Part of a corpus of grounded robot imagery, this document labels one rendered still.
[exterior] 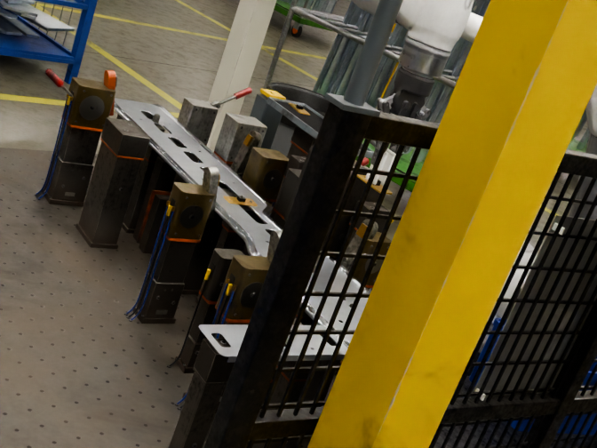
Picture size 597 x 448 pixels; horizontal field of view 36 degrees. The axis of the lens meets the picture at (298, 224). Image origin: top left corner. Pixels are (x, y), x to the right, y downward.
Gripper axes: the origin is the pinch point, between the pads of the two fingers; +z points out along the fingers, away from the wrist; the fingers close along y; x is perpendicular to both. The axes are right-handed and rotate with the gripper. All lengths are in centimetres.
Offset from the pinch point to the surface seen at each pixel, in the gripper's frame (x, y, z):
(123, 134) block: -72, 19, 26
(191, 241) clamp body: -34, 15, 36
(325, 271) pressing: -8.3, -3.9, 29.0
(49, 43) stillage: -490, -127, 112
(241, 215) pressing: -34.7, 3.4, 29.0
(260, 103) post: -91, -32, 17
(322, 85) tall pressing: -411, -312, 84
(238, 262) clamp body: -2.3, 24.5, 24.5
